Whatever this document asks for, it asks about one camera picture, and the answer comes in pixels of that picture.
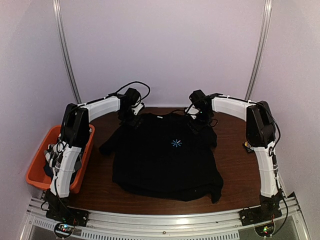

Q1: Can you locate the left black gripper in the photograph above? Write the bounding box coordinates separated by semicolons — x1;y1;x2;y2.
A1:
118;107;144;131

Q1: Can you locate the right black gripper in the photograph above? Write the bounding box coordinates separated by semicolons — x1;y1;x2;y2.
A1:
188;109;213;135

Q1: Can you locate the black t-shirt blue logo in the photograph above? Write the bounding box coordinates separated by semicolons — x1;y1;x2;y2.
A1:
99;112;224;203

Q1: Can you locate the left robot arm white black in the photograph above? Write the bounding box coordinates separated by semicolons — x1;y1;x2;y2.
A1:
43;87;144;222

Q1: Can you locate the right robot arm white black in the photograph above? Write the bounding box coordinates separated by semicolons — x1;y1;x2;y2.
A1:
185;89;282;221

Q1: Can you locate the black white checkered shirt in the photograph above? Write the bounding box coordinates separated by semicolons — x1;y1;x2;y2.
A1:
44;143;83;173

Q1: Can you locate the dark blue garment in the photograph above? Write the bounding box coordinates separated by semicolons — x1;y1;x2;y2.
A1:
43;164;54;179

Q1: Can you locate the orange plastic bin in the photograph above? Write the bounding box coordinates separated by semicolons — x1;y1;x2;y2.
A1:
25;124;95;194

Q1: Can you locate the left circuit board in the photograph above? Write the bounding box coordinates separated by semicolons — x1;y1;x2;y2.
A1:
53;222;75;238

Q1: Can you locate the circuit board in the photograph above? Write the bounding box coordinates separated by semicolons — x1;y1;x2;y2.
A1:
53;222;75;238
254;222;275;238

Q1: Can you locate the right circuit board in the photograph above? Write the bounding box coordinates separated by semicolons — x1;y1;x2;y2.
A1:
254;222;275;238

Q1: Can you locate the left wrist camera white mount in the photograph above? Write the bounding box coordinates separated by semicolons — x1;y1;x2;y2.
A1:
131;102;145;116

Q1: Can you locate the right aluminium corner post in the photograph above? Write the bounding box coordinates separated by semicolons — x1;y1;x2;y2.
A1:
244;0;273;101

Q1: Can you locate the aluminium corner post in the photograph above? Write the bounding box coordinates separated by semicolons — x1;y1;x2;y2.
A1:
244;0;273;101
52;0;82;104

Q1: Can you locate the aluminium front rail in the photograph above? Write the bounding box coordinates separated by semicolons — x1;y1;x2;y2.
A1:
21;196;311;240

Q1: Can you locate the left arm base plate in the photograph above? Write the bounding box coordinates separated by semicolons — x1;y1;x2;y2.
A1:
45;207;89;227

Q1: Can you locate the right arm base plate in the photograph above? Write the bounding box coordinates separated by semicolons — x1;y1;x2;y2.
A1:
238;206;283;226

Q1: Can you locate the left aluminium corner post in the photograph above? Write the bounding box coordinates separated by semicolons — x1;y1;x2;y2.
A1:
52;0;82;104

